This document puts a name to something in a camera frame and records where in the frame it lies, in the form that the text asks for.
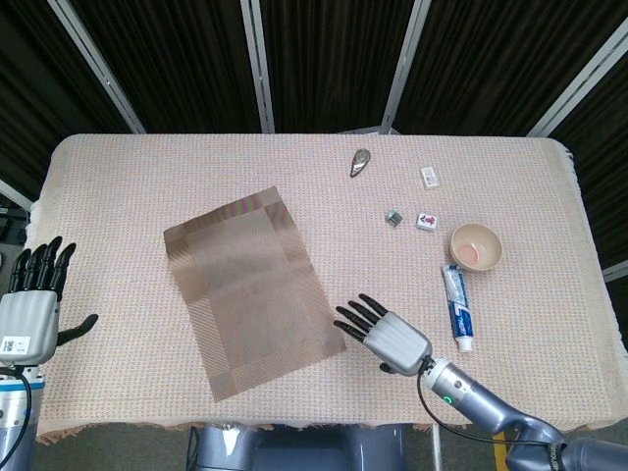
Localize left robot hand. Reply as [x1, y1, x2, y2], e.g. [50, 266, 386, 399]
[0, 235, 99, 367]

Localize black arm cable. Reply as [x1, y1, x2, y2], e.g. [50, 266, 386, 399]
[0, 363, 33, 471]
[416, 360, 565, 448]

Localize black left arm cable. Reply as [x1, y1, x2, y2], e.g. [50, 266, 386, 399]
[0, 363, 33, 471]

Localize white red-printed mahjong tile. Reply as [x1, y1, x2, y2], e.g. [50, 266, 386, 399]
[414, 212, 442, 234]

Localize beige woven tablecloth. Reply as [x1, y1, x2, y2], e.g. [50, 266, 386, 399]
[23, 131, 628, 445]

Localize dark pleated screen panel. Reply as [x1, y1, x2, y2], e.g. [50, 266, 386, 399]
[551, 53, 628, 274]
[394, 0, 628, 136]
[259, 0, 418, 133]
[68, 0, 264, 134]
[0, 0, 136, 202]

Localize brown woven placemat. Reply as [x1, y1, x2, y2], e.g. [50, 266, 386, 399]
[163, 184, 348, 403]

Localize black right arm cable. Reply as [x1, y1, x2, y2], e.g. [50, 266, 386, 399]
[416, 360, 565, 448]

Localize light brown bowl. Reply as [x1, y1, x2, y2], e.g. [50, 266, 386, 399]
[449, 223, 503, 273]

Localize blue white toothpaste tube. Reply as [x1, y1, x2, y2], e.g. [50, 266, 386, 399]
[442, 263, 476, 353]

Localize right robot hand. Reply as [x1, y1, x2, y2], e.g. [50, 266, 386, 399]
[333, 292, 434, 378]

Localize grey robot torso base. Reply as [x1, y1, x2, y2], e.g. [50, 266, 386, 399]
[188, 424, 408, 471]

